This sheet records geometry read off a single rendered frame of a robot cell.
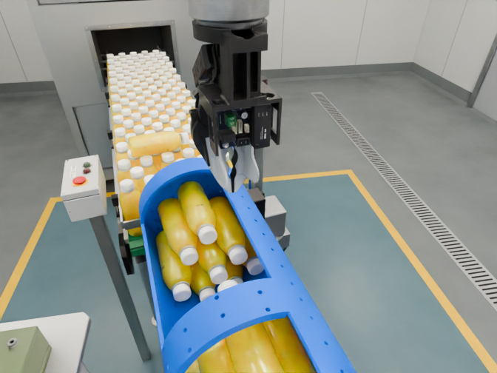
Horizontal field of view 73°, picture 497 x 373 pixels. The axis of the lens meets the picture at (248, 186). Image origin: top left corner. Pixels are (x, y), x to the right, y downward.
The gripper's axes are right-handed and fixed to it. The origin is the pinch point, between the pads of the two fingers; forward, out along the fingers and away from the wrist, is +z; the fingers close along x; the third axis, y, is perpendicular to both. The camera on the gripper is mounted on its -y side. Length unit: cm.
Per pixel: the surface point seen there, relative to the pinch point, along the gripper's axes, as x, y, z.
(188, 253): -5.4, -16.5, 29.2
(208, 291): -2.6, -12.7, 39.2
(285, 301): 5.6, 8.3, 18.5
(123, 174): -18, -63, 35
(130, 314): -29, -59, 101
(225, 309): -3.6, 7.0, 17.8
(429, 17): 409, -368, 63
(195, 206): -1.5, -24.0, 22.9
